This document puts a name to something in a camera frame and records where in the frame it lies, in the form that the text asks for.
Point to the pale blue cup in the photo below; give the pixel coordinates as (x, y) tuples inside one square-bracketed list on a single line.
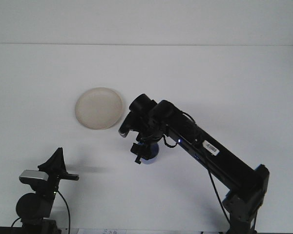
[(153, 151)]

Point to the pale round plate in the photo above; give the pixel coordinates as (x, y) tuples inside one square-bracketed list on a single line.
[(98, 108)]

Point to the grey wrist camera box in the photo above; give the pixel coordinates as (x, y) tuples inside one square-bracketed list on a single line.
[(124, 128), (33, 176)]

